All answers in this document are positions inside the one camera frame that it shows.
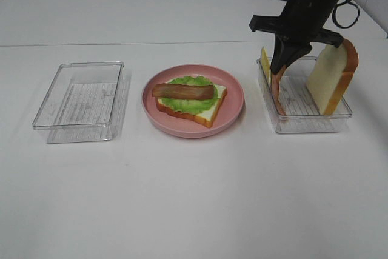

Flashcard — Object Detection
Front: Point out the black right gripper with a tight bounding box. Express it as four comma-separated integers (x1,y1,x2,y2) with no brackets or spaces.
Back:
249,0,344,74

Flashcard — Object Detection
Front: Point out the yellow cheese slice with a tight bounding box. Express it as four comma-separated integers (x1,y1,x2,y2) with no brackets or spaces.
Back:
259,47,272,85

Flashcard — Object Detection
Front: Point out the bacon strip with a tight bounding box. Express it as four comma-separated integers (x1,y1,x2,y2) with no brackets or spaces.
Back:
152,83,215,100
271,66,287,116

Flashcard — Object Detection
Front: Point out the bread slice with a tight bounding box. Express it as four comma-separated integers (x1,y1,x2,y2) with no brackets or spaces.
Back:
306,39,359,115
156,90,227,128

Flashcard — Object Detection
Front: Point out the green lettuce leaf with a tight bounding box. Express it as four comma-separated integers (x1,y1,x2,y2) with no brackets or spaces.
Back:
156,75,227,115

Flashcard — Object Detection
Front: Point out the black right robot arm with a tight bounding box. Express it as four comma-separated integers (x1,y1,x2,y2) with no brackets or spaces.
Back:
249,0,344,75

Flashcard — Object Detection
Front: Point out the clear right plastic tray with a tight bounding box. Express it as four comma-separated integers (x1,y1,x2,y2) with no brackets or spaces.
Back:
256,56,352,133

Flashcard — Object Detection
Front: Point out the clear plastic tray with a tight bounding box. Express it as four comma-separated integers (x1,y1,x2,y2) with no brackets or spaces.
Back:
256,56,352,133
32,62,130,144

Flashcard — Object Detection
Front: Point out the pink round plate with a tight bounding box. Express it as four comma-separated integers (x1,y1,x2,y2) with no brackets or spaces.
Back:
142,64,244,138

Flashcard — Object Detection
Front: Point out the clear left plastic tray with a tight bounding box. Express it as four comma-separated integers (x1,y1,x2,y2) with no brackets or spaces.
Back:
32,62,130,144

